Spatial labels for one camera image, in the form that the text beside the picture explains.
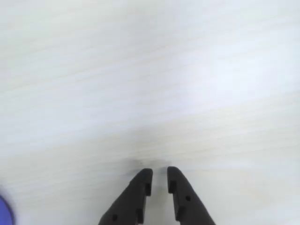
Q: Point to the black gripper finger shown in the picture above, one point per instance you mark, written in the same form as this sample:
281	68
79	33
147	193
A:
187	206
131	201

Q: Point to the blue rubber duck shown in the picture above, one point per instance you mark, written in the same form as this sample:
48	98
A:
4	211

